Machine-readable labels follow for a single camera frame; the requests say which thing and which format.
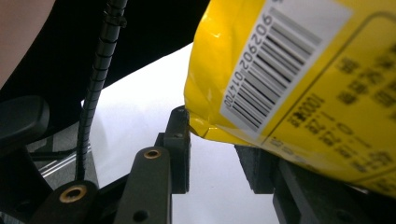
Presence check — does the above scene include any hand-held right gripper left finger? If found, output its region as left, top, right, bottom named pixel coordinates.
left=113, top=105, right=191, bottom=224

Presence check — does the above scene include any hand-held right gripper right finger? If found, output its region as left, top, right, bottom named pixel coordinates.
left=234, top=144, right=375, bottom=224

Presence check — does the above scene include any yellow seasoning pouch green spout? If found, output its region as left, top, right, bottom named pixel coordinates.
left=183, top=0, right=396, bottom=200

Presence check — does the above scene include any white table sheet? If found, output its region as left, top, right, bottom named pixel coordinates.
left=81, top=42, right=281, bottom=224

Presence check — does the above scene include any black rounded object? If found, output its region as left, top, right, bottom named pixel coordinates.
left=0, top=94, right=51, bottom=157

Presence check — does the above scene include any metal floor rail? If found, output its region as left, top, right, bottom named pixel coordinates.
left=39, top=145, right=93, bottom=180

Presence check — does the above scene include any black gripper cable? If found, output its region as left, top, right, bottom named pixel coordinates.
left=74, top=0, right=129, bottom=182

